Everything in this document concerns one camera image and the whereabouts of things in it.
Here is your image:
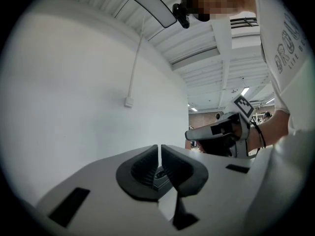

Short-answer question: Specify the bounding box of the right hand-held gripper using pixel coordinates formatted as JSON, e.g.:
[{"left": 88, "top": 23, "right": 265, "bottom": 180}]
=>
[{"left": 185, "top": 94, "right": 255, "bottom": 158}]

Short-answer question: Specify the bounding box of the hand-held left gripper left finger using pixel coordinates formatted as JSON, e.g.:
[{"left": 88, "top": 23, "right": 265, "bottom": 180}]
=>
[{"left": 36, "top": 144, "right": 170, "bottom": 236}]

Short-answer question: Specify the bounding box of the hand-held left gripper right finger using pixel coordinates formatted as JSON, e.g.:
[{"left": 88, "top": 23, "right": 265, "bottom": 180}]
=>
[{"left": 161, "top": 144, "right": 261, "bottom": 236}]

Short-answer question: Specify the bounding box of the person's right forearm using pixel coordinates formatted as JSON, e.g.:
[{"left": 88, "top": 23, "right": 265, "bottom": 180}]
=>
[{"left": 248, "top": 109, "right": 290, "bottom": 150}]

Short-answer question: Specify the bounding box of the black ceiling vent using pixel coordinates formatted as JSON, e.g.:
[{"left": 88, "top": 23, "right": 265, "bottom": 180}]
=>
[{"left": 230, "top": 17, "right": 258, "bottom": 30}]

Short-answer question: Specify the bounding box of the curved white ceiling panel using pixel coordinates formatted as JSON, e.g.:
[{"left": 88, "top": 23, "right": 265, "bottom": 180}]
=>
[{"left": 108, "top": 0, "right": 178, "bottom": 29}]

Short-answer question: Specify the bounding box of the person's white t-shirt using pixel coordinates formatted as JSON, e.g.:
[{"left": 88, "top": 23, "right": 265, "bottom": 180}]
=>
[{"left": 246, "top": 0, "right": 315, "bottom": 236}]

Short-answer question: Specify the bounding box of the black wrist cord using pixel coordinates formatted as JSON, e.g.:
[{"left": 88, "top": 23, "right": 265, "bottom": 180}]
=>
[{"left": 250, "top": 120, "right": 267, "bottom": 156}]

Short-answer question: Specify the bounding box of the white wall conduit box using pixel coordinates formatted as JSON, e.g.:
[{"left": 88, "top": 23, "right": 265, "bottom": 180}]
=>
[{"left": 124, "top": 16, "right": 147, "bottom": 108}]

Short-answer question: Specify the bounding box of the black head-worn camera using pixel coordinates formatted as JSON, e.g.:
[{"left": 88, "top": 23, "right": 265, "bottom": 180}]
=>
[{"left": 171, "top": 2, "right": 190, "bottom": 29}]

